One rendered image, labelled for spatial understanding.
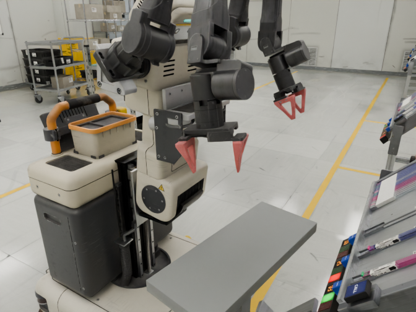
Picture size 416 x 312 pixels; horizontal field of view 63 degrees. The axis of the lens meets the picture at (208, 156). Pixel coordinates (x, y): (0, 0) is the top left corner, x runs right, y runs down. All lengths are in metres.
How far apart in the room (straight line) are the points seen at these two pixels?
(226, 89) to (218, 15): 0.15
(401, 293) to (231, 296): 0.42
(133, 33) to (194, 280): 0.67
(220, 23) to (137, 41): 0.21
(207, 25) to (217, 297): 0.68
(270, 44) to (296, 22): 8.71
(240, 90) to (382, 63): 8.93
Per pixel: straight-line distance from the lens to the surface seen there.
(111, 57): 0.90
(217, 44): 0.67
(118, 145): 1.36
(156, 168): 1.10
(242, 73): 0.61
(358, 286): 0.77
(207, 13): 0.68
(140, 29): 0.80
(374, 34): 9.47
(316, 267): 2.08
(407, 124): 2.12
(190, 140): 0.72
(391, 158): 2.15
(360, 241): 1.04
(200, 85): 0.66
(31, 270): 2.20
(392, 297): 0.78
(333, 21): 9.60
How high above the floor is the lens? 1.29
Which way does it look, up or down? 22 degrees down
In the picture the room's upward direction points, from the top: straight up
